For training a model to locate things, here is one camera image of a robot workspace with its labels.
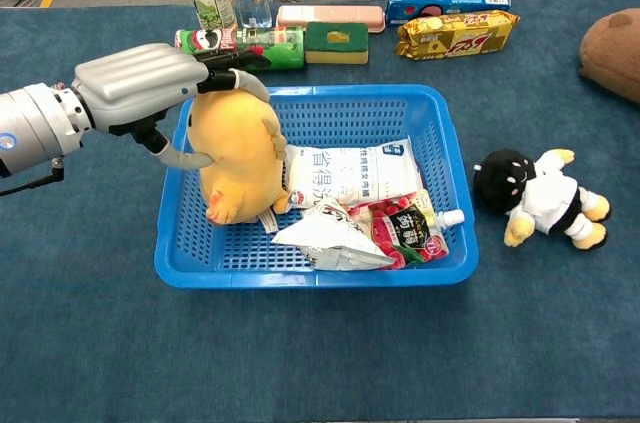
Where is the left robot hand silver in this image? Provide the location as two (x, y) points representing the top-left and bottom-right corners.
(72, 42), (271, 169)

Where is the yellow plush toy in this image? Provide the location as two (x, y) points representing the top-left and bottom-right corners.
(185, 87), (291, 227)

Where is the black-headed plush doll white robe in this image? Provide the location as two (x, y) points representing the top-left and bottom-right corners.
(473, 147), (612, 251)

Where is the brown capybara plush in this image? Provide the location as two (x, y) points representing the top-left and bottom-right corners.
(578, 7), (640, 105)

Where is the blue plastic basket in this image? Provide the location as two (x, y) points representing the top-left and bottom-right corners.
(153, 83), (480, 290)

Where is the green Pringles can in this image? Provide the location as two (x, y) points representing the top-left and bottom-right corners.
(173, 25), (306, 72)

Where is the green yellow sponge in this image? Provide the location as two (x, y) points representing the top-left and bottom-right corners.
(304, 21), (370, 66)

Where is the pink plastic case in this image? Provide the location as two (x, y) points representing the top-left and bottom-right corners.
(275, 4), (387, 34)

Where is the white blue refill pouch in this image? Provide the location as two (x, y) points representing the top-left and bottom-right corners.
(284, 137), (425, 209)

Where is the crumpled white snack bag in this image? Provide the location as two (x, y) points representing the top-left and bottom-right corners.
(271, 197), (397, 272)

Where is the blue felt table cloth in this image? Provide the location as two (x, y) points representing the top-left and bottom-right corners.
(0, 0), (640, 419)

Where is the red grape jelly pouch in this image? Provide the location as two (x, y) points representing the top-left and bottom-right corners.
(348, 190), (466, 270)

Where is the gold cracker package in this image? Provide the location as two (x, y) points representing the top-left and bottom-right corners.
(394, 10), (521, 60)

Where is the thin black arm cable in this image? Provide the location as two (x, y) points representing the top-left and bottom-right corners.
(0, 156), (66, 197)

